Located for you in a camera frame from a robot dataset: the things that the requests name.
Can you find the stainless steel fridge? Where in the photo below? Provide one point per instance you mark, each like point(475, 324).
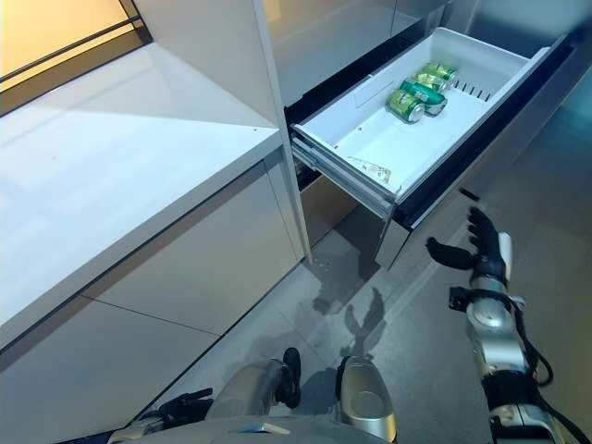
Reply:
point(333, 41)

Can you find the steel fridge drawer front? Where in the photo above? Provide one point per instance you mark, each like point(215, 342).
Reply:
point(333, 213)

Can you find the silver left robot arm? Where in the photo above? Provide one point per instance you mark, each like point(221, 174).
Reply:
point(134, 430)

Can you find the robot left leg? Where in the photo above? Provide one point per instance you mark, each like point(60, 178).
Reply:
point(250, 384)

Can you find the tall white cabinet panel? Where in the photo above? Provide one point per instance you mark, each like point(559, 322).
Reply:
point(217, 60)

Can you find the yellow lit window with frame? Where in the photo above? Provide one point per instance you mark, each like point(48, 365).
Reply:
point(51, 37)

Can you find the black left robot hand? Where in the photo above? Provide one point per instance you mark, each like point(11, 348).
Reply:
point(185, 407)

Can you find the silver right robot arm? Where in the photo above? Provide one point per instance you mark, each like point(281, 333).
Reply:
point(499, 337)

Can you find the grey robot torso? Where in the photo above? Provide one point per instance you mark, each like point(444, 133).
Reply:
point(259, 432)

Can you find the white counter cabinet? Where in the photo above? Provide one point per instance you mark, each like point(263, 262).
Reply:
point(115, 185)

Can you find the dark green drink can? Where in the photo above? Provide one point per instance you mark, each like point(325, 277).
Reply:
point(423, 94)

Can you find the fridge drawer with white bin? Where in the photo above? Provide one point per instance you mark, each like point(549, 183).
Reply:
point(384, 139)

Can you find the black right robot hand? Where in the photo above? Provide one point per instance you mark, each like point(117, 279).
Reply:
point(490, 259)

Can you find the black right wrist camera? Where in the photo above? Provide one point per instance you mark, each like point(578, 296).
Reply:
point(458, 297)

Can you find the light green drink can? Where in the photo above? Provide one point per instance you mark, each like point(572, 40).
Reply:
point(403, 105)
point(430, 82)
point(439, 70)

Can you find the tea bottle with white cap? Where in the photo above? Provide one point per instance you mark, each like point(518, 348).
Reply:
point(374, 172)

